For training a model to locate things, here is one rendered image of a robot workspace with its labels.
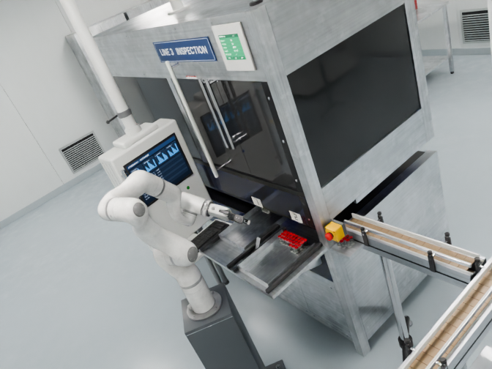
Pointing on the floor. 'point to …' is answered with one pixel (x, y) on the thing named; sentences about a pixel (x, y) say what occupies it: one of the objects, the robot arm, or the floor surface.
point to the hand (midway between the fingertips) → (239, 219)
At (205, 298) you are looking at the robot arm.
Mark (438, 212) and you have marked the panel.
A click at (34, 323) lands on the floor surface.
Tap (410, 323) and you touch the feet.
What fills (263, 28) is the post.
